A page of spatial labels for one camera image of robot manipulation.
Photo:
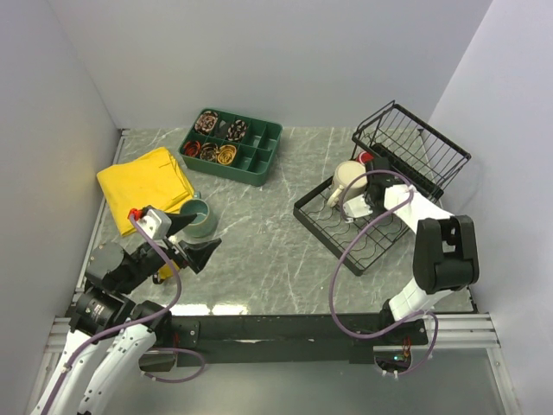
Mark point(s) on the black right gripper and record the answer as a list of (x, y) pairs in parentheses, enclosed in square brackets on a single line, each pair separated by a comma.
[(374, 209)]

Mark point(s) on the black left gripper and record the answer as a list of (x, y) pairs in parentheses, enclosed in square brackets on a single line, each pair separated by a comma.
[(195, 253)]

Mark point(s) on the teal glazed stoneware mug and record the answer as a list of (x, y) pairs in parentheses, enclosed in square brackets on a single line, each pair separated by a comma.
[(205, 222)]

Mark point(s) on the red enamel mug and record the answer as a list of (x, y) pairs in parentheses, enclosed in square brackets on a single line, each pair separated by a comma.
[(364, 157)]

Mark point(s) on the cream floral mug green inside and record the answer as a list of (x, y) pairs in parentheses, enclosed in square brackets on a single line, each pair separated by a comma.
[(344, 174)]

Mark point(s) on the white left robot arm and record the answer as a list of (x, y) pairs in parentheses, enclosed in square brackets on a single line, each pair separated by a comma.
[(109, 333)]

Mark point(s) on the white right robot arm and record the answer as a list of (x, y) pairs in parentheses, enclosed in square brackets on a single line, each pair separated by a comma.
[(445, 257)]

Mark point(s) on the yellow cup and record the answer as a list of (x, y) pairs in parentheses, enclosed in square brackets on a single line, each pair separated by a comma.
[(166, 272)]

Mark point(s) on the yellow folded cloth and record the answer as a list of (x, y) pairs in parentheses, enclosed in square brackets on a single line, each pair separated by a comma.
[(154, 179)]

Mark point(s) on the brown speckled rolled tie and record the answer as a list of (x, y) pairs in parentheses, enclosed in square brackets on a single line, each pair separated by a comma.
[(209, 152)]

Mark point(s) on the orange black rolled tie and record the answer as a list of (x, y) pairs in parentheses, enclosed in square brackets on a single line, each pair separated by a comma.
[(191, 148)]

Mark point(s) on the yellow gold rolled tie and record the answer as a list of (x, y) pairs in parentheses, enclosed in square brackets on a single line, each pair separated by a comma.
[(226, 154)]

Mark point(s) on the green divided organizer tray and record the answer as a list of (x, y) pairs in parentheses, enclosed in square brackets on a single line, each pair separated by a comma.
[(256, 152)]

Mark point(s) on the black white rolled tie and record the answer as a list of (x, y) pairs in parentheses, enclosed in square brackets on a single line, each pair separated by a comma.
[(237, 130)]

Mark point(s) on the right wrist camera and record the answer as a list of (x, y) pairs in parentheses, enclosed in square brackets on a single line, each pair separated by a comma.
[(356, 208)]

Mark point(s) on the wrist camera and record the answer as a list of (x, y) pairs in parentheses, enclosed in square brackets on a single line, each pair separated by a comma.
[(356, 208), (150, 221)]

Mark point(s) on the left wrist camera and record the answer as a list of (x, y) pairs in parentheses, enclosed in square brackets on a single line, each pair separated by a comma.
[(150, 221)]

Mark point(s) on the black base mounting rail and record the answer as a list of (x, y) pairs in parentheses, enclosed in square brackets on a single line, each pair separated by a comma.
[(281, 338)]

